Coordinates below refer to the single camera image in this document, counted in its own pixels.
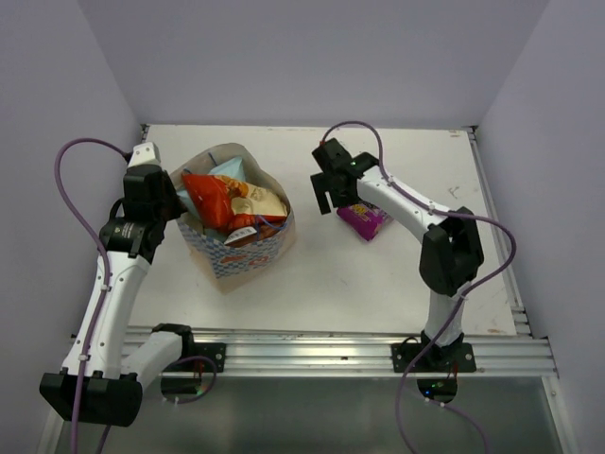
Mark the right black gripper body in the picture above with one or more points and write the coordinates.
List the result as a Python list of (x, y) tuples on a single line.
[(343, 199)]

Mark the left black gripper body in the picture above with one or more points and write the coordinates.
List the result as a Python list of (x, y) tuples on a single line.
[(170, 205)]

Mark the purple snack packet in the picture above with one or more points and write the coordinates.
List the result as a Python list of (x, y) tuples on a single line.
[(365, 218)]

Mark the orange cream cassava chips bag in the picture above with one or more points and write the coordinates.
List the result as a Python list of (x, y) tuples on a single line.
[(253, 201)]

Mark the light blue cassava chips bag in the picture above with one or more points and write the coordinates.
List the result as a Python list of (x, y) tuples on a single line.
[(208, 197)]

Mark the blue patterned paper bag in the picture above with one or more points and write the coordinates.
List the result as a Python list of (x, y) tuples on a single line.
[(228, 267)]

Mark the brown Chuba cassava chips bag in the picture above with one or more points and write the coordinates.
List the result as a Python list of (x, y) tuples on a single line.
[(250, 232)]

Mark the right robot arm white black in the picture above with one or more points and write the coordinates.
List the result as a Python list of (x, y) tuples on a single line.
[(451, 250)]

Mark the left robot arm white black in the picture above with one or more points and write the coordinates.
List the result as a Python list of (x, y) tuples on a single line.
[(95, 383)]

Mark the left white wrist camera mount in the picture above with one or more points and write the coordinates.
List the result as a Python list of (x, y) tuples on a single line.
[(145, 154)]

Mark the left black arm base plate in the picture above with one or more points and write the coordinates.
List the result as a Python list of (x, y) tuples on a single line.
[(211, 348)]

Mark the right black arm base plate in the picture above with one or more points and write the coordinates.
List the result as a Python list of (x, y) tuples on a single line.
[(456, 357)]

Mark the aluminium mounting rail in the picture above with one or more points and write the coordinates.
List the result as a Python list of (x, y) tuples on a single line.
[(268, 353)]

